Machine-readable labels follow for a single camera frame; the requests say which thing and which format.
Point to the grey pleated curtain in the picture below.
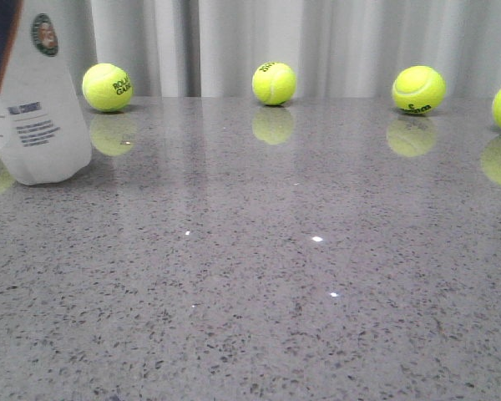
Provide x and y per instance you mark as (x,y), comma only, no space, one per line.
(337,48)

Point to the yellow tennis ball centre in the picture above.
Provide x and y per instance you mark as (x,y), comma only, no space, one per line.
(274,83)

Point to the yellow Wilson tennis ball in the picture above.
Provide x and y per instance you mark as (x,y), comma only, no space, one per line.
(418,90)

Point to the yellow Roland Garros tennis ball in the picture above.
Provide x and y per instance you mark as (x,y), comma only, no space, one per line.
(107,88)

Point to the white Wilson tennis ball can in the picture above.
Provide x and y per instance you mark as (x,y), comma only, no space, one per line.
(43,136)

